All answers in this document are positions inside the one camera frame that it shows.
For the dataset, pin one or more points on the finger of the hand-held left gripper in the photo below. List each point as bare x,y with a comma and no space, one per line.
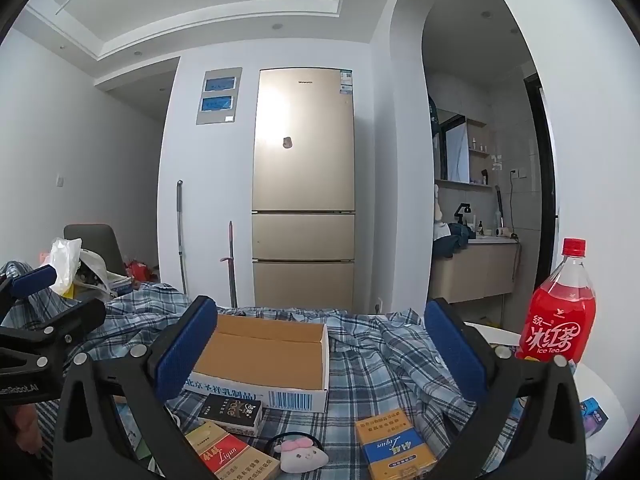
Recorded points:
75,317
32,281

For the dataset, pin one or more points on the red cigarette pack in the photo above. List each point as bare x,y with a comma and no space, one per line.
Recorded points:
225,455

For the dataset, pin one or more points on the beige bathroom vanity cabinet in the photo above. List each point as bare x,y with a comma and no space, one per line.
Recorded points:
475,272

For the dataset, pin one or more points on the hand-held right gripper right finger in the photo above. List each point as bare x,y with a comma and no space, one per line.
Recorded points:
455,350

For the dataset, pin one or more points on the person's left hand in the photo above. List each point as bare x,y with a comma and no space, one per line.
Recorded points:
30,430

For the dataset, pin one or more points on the yellow blue cigarette pack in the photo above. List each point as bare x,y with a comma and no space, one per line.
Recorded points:
395,452

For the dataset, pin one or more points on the red bag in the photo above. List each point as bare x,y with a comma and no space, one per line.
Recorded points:
140,272

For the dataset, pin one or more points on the brown fridge magnet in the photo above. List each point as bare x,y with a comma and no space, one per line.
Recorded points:
288,142

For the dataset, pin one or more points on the white plastic bag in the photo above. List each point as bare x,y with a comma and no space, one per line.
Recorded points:
65,260

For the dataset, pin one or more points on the blue plaid cloth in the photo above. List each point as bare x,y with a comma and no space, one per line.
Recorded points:
380,360

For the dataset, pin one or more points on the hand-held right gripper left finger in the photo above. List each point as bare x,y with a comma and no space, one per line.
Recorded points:
185,350

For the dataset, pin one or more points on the dark blue clothing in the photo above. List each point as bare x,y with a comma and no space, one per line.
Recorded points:
452,240

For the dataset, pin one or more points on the black framed sliding door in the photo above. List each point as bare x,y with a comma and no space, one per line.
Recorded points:
545,185

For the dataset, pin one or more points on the gold refrigerator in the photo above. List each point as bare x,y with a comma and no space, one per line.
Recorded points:
302,185

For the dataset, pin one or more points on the small blue box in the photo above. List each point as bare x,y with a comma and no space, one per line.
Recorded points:
594,412

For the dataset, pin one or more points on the grey wall panel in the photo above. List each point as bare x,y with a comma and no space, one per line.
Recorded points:
218,95

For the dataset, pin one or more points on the red iced tea bottle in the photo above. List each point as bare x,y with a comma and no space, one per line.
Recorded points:
555,320

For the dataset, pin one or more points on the white cardboard box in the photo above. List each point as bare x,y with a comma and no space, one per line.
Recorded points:
260,360

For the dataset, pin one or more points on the black cigarette pack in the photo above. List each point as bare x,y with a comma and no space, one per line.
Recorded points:
230,410

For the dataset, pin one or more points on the bathroom mirror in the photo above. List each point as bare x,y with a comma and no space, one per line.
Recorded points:
456,150

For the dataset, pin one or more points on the grey chair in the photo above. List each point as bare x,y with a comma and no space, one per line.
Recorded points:
97,240

